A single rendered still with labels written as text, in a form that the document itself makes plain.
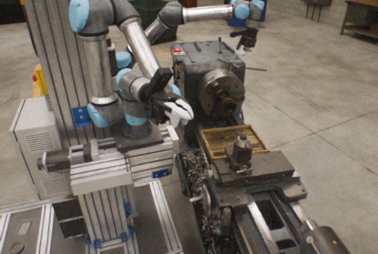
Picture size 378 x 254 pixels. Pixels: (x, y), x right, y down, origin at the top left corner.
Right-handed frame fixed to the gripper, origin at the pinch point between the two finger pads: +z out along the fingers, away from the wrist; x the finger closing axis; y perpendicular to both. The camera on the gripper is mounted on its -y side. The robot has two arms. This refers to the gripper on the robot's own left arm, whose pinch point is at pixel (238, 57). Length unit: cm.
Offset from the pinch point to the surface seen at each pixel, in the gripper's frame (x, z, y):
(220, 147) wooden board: -26, 49, 15
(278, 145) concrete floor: 129, 113, 32
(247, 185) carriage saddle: -51, 45, 43
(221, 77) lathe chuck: -7.0, 14.4, -4.1
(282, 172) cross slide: -38, 37, 55
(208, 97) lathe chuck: -10.6, 29.1, -7.7
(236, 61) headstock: 18.2, 8.4, -6.6
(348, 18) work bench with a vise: 662, -16, 17
